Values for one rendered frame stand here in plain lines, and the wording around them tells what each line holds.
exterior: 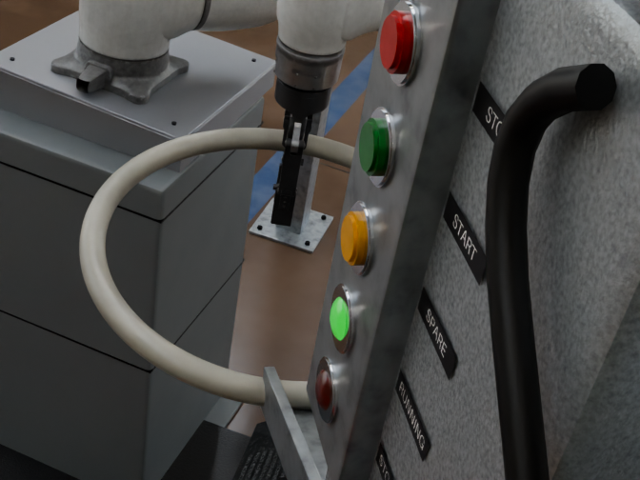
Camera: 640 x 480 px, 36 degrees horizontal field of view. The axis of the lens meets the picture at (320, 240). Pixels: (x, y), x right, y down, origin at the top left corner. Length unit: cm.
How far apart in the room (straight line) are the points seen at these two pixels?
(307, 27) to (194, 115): 47
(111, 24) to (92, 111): 15
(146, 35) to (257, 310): 112
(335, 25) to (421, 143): 85
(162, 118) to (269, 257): 121
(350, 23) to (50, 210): 71
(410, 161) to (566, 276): 11
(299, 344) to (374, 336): 207
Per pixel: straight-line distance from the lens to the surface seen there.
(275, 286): 269
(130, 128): 164
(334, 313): 49
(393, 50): 41
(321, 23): 124
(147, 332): 107
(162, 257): 167
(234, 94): 175
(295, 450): 91
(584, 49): 32
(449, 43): 38
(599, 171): 31
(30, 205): 176
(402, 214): 42
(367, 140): 44
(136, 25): 165
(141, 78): 170
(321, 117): 268
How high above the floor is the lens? 168
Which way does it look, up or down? 36 degrees down
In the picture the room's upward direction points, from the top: 11 degrees clockwise
